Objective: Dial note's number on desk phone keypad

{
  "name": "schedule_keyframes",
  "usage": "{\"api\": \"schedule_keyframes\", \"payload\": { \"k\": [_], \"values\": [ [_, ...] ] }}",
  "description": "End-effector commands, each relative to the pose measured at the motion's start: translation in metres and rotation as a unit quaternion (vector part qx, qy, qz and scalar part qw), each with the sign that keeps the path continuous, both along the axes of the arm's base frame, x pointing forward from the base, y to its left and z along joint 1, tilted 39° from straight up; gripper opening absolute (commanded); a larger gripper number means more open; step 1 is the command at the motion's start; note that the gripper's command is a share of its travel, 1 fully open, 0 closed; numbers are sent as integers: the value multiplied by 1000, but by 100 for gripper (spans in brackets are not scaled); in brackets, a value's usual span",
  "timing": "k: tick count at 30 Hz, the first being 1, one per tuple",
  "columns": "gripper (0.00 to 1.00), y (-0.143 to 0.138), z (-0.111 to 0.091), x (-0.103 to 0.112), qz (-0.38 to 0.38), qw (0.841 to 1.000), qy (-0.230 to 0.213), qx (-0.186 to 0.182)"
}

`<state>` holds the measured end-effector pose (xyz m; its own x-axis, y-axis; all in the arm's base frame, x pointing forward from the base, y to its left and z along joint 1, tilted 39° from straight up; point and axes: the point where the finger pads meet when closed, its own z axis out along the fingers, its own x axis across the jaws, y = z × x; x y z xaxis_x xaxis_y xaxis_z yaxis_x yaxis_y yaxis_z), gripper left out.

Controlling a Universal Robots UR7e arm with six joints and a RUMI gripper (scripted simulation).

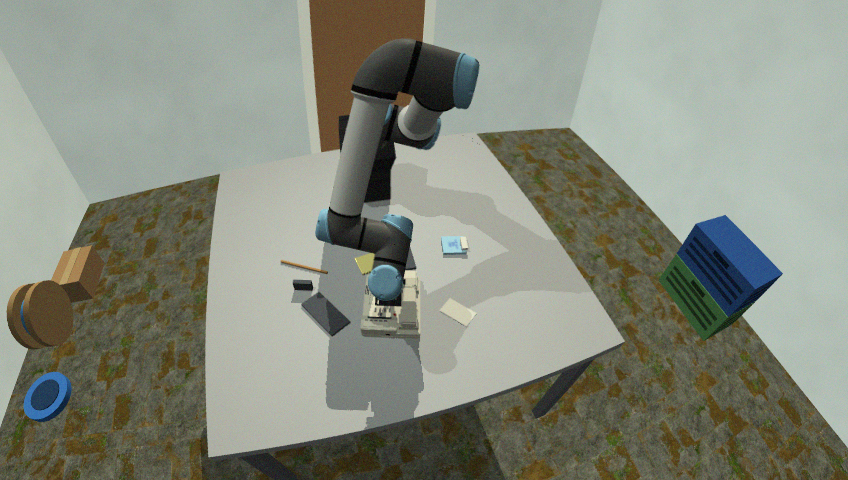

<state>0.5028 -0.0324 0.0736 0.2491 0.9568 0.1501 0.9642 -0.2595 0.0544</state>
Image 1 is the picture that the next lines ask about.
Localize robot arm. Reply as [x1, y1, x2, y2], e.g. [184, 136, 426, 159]
[315, 38, 479, 301]

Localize beige desk phone body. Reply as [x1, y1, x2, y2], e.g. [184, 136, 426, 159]
[361, 274, 420, 339]

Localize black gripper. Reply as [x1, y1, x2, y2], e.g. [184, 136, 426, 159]
[375, 279, 406, 306]

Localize cream flat sheet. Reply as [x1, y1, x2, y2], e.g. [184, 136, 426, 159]
[439, 298, 476, 327]

